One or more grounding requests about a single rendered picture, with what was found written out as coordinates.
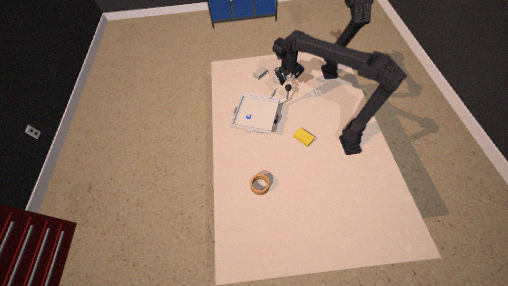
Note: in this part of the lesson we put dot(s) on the brown hollow cylinder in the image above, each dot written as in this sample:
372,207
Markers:
256,177

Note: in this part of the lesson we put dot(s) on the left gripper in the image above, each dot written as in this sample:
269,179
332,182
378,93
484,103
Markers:
290,68

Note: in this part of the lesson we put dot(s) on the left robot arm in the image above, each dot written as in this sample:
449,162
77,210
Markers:
390,76

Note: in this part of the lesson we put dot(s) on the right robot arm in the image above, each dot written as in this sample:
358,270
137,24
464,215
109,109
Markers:
360,16

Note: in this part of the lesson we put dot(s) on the yellow block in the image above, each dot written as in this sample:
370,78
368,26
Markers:
304,137

